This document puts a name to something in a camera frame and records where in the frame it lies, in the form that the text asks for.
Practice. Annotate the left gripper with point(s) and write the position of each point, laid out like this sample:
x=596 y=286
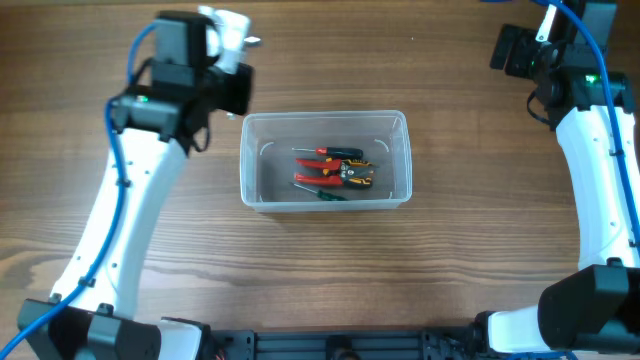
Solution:
x=237 y=101

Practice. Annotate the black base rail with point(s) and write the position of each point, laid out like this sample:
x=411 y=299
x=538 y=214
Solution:
x=448 y=343

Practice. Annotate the black red screwdriver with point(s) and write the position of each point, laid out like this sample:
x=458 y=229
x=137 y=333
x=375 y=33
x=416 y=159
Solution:
x=335 y=152

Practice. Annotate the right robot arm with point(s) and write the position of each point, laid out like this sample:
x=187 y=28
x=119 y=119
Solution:
x=591 y=111

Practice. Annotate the green handled screwdriver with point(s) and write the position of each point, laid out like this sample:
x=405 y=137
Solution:
x=320 y=194

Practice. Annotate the silver socket wrench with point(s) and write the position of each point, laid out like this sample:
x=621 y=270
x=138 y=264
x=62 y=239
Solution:
x=245 y=50

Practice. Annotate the red handled pruning shears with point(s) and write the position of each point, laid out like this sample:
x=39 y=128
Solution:
x=317 y=180

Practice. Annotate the orange black pliers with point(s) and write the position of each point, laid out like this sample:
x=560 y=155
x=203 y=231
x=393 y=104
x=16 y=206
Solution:
x=354 y=174

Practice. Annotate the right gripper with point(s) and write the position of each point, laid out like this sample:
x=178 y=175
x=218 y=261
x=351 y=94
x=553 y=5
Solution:
x=523 y=40

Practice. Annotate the clear plastic container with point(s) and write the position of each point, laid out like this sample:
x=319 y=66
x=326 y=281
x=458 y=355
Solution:
x=268 y=162

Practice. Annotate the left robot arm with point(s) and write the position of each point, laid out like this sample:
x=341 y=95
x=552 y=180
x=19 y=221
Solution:
x=197 y=68

